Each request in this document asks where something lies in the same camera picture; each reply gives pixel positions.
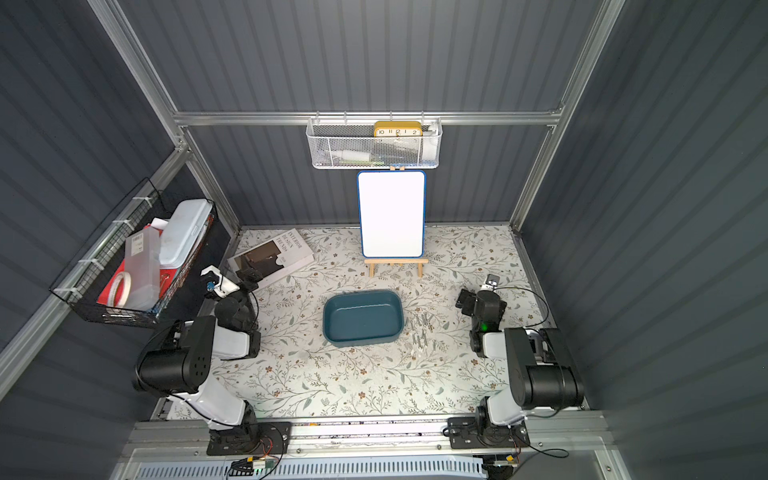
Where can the yellow clock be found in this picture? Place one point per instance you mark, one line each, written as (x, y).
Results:
(398, 129)

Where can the translucent plastic box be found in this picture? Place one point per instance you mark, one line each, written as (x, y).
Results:
(142, 262)

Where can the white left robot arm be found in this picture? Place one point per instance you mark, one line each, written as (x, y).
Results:
(177, 360)

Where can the white mesh wall basket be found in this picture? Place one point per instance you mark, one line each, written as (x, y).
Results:
(353, 146)

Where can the aluminium frame rail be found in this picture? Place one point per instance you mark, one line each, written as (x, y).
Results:
(463, 118)

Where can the interior design trends magazine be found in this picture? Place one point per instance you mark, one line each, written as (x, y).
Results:
(272, 260)

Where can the white tape roll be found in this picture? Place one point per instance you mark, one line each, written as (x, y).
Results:
(120, 289)

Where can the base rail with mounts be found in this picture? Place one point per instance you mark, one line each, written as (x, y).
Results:
(433, 434)

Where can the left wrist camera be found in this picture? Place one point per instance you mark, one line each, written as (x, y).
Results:
(217, 285)

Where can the teal plastic tray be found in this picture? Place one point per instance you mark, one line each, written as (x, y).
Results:
(363, 318)

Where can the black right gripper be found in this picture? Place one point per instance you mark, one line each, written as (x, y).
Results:
(471, 301)

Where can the black wire wall basket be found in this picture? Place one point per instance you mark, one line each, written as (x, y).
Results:
(80, 288)

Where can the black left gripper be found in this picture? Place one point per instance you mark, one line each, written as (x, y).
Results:
(243, 281)

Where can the blue framed whiteboard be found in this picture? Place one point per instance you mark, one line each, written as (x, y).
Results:
(392, 213)

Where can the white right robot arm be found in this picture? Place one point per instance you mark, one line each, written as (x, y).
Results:
(541, 371)

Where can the small wooden easel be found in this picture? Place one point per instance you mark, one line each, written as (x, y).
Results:
(419, 262)

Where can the white plastic case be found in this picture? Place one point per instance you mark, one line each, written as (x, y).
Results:
(180, 234)

